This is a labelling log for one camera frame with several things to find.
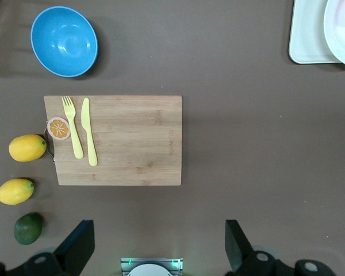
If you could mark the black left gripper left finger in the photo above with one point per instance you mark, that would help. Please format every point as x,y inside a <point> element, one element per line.
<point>74,250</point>

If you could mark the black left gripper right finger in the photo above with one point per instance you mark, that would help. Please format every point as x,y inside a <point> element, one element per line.
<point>238,256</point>

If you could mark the white round plate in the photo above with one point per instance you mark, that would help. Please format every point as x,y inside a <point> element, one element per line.
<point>342,43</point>

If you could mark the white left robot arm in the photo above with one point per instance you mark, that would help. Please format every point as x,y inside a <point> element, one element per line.
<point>151,271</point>

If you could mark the dark green lime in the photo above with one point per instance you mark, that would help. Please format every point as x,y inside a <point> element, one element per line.
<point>27,230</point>

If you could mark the yellow lemon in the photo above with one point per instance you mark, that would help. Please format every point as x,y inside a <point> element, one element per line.
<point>27,148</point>
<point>14,191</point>

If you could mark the yellow plastic fork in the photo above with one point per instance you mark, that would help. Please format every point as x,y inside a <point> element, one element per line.
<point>75,138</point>

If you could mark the yellow plastic knife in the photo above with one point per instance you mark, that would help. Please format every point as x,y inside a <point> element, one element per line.
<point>90,138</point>

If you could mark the bamboo cutting board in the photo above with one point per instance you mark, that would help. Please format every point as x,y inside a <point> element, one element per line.
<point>132,143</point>

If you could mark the orange slice tag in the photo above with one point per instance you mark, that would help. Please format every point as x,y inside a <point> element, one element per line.
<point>57,128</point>

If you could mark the blue bowl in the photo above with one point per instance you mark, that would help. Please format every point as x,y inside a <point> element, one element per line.
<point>63,40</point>

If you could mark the cream bear print tray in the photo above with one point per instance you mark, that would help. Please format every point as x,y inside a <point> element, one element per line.
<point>304,34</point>

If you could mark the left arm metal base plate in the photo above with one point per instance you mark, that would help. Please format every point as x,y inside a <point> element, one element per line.
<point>126,267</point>

